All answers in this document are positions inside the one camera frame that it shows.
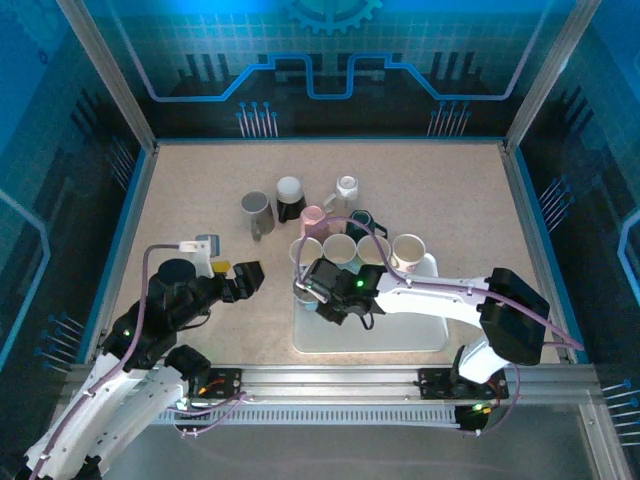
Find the light blue mug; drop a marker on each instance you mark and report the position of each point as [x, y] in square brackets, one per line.
[340, 247]

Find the grey-blue mug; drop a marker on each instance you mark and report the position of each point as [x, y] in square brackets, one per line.
[310, 250]

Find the yellow-green mug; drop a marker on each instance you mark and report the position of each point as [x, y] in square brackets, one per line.
[372, 249]

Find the dark green mug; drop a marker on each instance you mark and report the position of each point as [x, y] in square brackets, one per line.
[357, 225]

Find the grey mug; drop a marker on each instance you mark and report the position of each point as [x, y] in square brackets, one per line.
[255, 205]

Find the pale pink mug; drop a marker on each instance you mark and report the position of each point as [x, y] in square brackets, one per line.
[407, 247]

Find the black mug with white base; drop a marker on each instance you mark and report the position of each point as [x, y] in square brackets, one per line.
[290, 202]

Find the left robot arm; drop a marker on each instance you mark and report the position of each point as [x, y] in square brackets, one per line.
[100, 400]

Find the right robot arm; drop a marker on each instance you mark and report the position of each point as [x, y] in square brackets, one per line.
[435, 295]

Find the white plastic tray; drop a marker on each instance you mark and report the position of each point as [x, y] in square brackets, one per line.
[400, 330]

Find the base controller board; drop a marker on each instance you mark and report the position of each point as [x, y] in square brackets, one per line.
[197, 404]
[472, 420]

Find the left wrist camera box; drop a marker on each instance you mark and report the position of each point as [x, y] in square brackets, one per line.
[210, 245]

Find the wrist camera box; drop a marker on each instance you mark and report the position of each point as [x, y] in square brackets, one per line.
[300, 286]
[210, 245]

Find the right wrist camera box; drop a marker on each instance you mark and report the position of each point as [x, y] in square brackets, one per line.
[300, 286]

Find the aluminium side rail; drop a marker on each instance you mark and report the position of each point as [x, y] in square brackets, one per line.
[525, 200]
[132, 220]

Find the aluminium table rail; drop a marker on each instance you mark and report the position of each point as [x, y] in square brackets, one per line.
[330, 382]

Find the aluminium frame post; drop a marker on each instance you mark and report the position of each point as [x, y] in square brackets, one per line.
[110, 75]
[550, 75]

